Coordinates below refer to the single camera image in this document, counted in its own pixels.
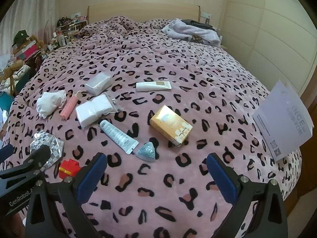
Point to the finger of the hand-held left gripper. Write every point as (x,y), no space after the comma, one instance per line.
(38,156)
(6,150)

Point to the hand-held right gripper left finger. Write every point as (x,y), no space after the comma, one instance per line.
(92,178)

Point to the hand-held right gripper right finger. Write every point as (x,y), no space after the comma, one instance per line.
(223,181)

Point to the silver checkered foil bag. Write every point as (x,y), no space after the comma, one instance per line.
(53,143)

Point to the floral hand cream tube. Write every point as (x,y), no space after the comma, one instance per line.
(116,135)

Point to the white cloth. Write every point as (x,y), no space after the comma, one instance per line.
(49,103)

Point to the pink hair roller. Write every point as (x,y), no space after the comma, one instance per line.
(68,109)

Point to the white paper bag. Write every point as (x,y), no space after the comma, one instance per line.
(279,119)

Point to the red toy block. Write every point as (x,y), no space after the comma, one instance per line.
(68,168)

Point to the teal triangular pouch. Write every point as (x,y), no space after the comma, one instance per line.
(146,152)

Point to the white packet in clear bag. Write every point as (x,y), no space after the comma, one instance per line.
(91,110)

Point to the gold cardboard box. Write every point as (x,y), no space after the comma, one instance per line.
(168,124)

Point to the brown plush toy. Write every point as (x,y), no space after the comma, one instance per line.
(11,70)

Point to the clear plastic packet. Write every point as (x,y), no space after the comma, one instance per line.
(97,83)

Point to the pink and red boxes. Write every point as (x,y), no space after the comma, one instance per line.
(24,50)

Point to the white tube with gold label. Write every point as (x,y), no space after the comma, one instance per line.
(148,86)

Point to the green cap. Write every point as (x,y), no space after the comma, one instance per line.
(21,37)

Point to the cluttered bedside shelf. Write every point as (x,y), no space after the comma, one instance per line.
(69,29)

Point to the pink leopard print blanket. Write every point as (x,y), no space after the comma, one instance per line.
(173,59)

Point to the white sheer curtain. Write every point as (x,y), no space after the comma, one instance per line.
(27,17)

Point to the lavender folded clothes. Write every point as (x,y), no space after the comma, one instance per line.
(183,29)

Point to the cream panelled wardrobe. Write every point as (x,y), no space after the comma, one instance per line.
(267,29)

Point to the dark folded garment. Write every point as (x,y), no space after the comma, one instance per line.
(198,24)

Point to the beige wooden headboard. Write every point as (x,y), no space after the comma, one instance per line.
(143,12)

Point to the wall socket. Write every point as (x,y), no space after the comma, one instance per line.
(205,17)

